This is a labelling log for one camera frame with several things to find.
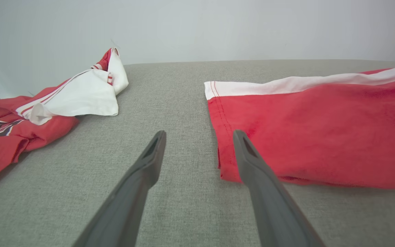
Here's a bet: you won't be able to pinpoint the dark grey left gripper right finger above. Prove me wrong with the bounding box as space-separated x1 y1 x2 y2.
233 129 325 247

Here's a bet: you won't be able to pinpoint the red shorts with white stripe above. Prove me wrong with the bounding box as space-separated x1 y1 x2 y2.
204 63 395 190

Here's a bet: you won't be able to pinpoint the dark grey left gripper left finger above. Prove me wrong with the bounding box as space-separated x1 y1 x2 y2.
72 130 167 247

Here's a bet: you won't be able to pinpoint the grey fabric sofa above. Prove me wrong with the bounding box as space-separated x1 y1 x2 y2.
0 59 395 247

